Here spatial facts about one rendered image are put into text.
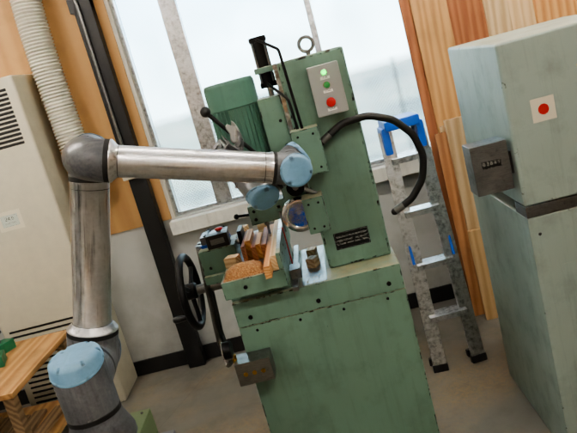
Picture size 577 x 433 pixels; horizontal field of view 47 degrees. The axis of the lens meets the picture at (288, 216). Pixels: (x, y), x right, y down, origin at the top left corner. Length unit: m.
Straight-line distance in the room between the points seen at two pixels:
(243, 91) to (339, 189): 0.46
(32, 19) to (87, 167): 1.92
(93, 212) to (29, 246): 1.73
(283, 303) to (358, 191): 0.45
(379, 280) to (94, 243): 0.91
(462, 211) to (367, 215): 1.28
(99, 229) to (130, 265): 1.90
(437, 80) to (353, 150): 1.35
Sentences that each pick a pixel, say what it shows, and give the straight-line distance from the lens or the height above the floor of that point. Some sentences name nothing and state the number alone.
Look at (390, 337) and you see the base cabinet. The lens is 2.28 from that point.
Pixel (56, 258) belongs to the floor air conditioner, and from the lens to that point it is 3.61.
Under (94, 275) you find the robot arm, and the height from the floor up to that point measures 1.08.
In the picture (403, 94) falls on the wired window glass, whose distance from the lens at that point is 3.68.
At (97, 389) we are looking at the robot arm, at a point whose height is 0.82.
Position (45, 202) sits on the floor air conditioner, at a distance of 3.55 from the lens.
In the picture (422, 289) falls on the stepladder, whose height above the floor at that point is 0.39.
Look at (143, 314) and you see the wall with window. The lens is 3.91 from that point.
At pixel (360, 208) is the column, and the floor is 0.98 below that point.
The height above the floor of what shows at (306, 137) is 1.27.
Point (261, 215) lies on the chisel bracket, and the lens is 2.32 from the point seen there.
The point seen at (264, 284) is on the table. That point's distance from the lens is 2.12.
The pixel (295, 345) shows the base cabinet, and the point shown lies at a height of 0.60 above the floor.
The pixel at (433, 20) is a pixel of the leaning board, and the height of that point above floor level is 1.52.
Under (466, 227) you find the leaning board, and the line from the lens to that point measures 3.48.
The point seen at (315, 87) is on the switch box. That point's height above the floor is 1.42.
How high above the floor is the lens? 1.52
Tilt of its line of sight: 13 degrees down
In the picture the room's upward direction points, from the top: 15 degrees counter-clockwise
